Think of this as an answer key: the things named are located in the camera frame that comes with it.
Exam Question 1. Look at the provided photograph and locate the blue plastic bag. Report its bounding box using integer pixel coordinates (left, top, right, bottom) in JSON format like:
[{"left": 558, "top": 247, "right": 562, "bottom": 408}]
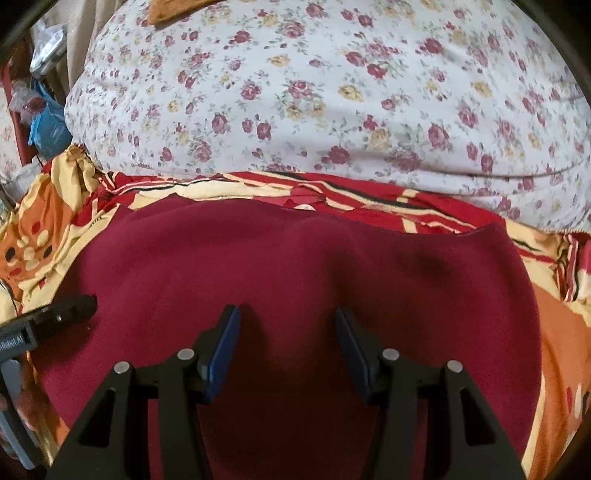
[{"left": 28, "top": 80, "right": 72, "bottom": 160}]

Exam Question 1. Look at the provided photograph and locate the white floral quilt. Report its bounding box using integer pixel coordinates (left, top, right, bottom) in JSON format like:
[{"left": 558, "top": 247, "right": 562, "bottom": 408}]
[{"left": 65, "top": 1, "right": 590, "bottom": 230}]

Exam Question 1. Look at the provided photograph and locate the clear plastic bag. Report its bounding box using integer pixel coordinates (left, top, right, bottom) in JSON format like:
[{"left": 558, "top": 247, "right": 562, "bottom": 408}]
[{"left": 29, "top": 20, "right": 67, "bottom": 79}]

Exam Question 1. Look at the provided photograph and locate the beige curtain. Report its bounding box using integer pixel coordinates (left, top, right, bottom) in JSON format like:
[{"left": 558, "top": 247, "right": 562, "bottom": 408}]
[{"left": 48, "top": 0, "right": 125, "bottom": 89}]

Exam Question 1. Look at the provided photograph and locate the dark red sweater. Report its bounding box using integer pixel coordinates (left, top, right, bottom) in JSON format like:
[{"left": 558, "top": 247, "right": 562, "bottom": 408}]
[{"left": 32, "top": 195, "right": 541, "bottom": 479}]

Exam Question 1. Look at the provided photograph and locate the brown plush pillow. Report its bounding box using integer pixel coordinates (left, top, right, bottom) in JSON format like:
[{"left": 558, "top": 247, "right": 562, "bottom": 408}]
[{"left": 147, "top": 0, "right": 216, "bottom": 25}]

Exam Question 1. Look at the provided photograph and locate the orange red patterned blanket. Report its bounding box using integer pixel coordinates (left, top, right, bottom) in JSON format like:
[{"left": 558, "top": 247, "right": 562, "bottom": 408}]
[{"left": 1, "top": 147, "right": 590, "bottom": 479}]

